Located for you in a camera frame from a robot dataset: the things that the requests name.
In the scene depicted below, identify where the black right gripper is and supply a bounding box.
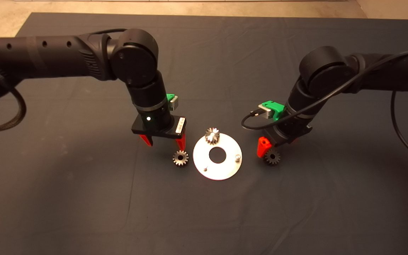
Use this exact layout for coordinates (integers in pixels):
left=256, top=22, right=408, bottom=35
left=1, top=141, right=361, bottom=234
left=257, top=113, right=313, bottom=158

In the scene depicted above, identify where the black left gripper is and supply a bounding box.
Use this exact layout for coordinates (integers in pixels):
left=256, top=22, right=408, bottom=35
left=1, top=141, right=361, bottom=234
left=131, top=103, right=187, bottom=151

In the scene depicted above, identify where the steel planetary gear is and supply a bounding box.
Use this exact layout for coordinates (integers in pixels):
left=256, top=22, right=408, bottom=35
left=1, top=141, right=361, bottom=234
left=205, top=127, right=220, bottom=145
left=265, top=149, right=281, bottom=165
left=173, top=150, right=189, bottom=166

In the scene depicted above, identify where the round metal carrier plate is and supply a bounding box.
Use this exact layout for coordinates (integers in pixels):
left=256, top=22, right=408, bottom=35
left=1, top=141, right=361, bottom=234
left=193, top=133, right=243, bottom=181

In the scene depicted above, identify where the dark table cloth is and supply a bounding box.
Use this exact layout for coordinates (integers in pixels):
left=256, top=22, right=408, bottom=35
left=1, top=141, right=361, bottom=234
left=0, top=13, right=408, bottom=255

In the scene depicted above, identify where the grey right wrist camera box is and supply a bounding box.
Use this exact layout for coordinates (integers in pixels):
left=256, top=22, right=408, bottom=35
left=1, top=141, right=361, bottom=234
left=258, top=104, right=273, bottom=119

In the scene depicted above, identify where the green right camera mount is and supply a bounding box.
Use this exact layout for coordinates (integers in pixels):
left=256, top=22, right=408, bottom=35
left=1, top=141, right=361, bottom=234
left=262, top=101, right=285, bottom=121

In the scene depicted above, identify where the black braided sleeve cable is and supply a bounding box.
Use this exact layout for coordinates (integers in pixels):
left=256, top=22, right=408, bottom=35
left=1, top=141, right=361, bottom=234
left=0, top=64, right=27, bottom=133

